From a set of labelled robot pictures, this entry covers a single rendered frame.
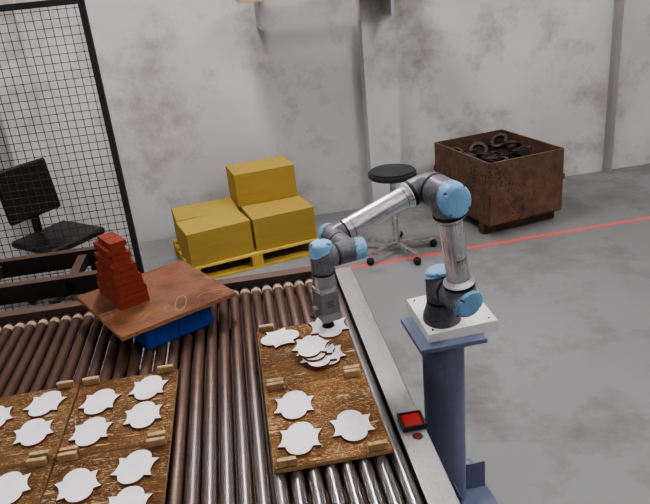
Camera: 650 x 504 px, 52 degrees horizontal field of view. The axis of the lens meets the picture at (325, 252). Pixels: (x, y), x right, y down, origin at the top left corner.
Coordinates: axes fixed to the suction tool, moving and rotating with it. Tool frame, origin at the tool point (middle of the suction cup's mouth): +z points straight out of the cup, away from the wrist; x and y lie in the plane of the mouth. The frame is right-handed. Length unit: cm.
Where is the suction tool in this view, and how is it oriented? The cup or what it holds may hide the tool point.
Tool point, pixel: (328, 328)
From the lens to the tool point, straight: 228.4
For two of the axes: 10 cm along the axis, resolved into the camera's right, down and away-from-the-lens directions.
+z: 0.9, 9.1, 3.9
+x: 9.2, -2.3, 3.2
